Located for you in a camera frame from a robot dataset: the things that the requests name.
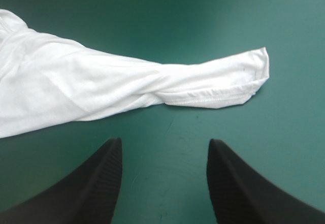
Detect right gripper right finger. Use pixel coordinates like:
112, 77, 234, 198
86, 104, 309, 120
207, 138, 325, 224

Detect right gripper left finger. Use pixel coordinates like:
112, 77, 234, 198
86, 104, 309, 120
0, 137, 123, 224

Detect white T-shirt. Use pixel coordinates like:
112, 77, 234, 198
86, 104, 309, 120
0, 9, 270, 139

